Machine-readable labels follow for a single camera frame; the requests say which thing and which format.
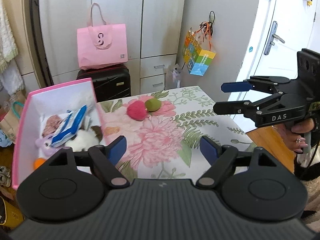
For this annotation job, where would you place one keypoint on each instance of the cream fluffy cardigan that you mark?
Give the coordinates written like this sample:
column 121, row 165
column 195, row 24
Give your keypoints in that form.
column 9, row 48

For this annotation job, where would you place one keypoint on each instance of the grey wardrobe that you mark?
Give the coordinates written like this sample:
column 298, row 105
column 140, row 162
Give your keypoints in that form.
column 152, row 29

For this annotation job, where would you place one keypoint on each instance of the black suitcase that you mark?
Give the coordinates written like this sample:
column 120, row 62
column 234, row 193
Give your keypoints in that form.
column 109, row 83

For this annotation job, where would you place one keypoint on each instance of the purple kuromi plush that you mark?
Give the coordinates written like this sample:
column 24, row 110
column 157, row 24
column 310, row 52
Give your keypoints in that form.
column 44, row 144

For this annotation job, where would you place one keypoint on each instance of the silver door handle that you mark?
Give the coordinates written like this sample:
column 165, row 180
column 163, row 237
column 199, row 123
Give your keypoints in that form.
column 272, row 35

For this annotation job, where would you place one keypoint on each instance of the person's right hand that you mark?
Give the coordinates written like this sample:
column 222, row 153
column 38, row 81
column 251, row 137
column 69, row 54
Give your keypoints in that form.
column 292, row 138

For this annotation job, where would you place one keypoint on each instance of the colourful paper gift bag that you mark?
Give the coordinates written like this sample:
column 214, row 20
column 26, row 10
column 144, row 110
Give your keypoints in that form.
column 198, row 51

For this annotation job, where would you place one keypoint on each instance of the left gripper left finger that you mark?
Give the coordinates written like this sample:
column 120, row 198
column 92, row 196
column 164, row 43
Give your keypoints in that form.
column 105, row 159

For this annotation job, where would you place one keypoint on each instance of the floral tablecloth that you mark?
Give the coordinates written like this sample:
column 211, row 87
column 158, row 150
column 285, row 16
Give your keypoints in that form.
column 166, row 145

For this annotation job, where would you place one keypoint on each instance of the black clothes rack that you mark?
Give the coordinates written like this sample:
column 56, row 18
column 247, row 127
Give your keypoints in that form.
column 43, row 67

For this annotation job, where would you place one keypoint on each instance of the orange plush ball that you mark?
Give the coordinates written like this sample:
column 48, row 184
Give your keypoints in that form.
column 38, row 162

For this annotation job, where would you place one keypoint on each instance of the pink cardboard box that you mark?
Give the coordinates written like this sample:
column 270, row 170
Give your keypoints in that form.
column 38, row 107

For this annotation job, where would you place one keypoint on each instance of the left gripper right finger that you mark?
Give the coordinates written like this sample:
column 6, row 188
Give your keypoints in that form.
column 221, row 160

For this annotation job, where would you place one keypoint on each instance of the pink tote bag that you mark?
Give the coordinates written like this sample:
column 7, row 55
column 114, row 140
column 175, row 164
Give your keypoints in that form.
column 100, row 46

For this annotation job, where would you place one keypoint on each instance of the blue wet wipes pack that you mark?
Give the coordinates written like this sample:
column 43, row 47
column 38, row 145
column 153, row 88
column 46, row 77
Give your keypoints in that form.
column 69, row 127

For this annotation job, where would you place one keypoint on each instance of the pink strawberry plush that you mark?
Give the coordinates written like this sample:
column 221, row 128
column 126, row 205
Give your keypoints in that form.
column 139, row 110

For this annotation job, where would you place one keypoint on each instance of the brown paper bag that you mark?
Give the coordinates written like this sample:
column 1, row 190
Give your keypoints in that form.
column 10, row 115

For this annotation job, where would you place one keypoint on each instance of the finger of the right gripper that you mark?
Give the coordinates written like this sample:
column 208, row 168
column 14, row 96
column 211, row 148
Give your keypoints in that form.
column 235, row 107
column 230, row 87

